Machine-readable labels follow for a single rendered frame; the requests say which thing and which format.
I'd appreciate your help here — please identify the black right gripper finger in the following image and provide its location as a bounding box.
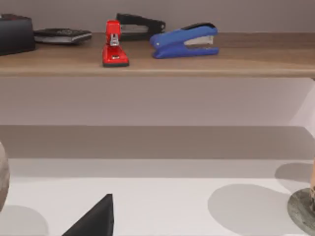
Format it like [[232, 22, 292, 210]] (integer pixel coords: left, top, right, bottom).
[[61, 193, 114, 236]]

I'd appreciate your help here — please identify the grey round pot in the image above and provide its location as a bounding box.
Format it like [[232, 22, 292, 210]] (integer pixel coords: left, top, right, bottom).
[[0, 141, 10, 212]]

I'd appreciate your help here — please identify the red stapler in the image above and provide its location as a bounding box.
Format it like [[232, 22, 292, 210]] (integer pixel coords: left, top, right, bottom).
[[102, 20, 130, 68]]

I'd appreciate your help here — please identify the wooden shelf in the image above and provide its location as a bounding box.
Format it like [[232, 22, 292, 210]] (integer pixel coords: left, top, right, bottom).
[[0, 31, 315, 77]]

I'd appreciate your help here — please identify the black book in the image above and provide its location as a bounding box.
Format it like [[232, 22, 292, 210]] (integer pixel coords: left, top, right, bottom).
[[33, 28, 93, 45]]

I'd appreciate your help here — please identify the blue stapler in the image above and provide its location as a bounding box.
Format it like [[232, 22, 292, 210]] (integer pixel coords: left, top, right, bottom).
[[149, 22, 220, 59]]

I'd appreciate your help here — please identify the black stapler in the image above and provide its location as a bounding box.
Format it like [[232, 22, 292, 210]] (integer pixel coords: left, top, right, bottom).
[[115, 13, 166, 41]]

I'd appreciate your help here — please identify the black box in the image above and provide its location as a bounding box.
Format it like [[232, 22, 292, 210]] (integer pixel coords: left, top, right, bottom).
[[0, 13, 36, 56]]

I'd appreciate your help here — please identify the grey stone round base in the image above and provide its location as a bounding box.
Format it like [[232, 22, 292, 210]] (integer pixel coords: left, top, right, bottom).
[[287, 157, 315, 236]]

